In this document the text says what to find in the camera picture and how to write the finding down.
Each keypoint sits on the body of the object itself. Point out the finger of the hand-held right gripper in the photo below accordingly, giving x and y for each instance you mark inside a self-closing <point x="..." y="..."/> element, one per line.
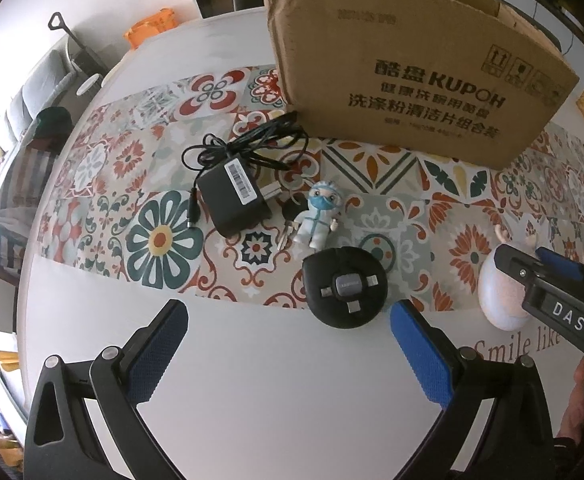
<point x="566" y="267"/>
<point x="516" y="265"/>

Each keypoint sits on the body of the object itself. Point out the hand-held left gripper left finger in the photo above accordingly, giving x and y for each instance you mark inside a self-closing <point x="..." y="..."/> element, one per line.
<point x="159" y="352"/>

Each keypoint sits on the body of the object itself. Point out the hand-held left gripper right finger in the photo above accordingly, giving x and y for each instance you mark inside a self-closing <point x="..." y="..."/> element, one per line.
<point x="419" y="355"/>

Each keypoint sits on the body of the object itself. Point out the pink round deer lamp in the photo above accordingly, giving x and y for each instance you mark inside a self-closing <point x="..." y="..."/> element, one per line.
<point x="496" y="290"/>

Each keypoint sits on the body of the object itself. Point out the round black travel adapter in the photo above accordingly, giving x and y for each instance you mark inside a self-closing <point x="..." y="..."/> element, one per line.
<point x="344" y="290"/>

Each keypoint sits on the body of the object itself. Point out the brown cardboard box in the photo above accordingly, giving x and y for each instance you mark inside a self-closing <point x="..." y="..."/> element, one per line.
<point x="421" y="85"/>

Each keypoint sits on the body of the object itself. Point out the person's right hand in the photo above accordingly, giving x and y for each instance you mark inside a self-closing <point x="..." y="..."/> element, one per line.
<point x="579" y="400"/>

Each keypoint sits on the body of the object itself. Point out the small masked medic figurine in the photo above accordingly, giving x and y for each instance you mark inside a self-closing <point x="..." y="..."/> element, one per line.
<point x="317" y="215"/>

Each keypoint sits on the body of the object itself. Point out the patterned floral table runner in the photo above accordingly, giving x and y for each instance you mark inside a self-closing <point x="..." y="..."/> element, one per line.
<point x="122" y="170"/>

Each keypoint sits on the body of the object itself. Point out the black-headed keys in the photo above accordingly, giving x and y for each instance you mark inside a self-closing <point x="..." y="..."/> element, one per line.
<point x="292" y="210"/>

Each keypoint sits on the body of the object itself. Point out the dark green hat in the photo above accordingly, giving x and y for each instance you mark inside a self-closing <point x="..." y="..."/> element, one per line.
<point x="52" y="120"/>

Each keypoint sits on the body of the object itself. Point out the round white stool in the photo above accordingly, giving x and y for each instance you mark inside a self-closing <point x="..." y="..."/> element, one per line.
<point x="91" y="85"/>

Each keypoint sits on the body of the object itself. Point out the grey sofa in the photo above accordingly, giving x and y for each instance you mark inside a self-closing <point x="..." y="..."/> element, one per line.
<point x="27" y="110"/>

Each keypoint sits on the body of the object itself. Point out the upright vacuum cleaner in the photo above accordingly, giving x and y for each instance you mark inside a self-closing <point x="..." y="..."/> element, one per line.
<point x="79" y="55"/>

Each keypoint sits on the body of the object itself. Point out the orange plastic crate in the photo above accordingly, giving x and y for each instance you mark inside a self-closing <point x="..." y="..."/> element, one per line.
<point x="149" y="27"/>

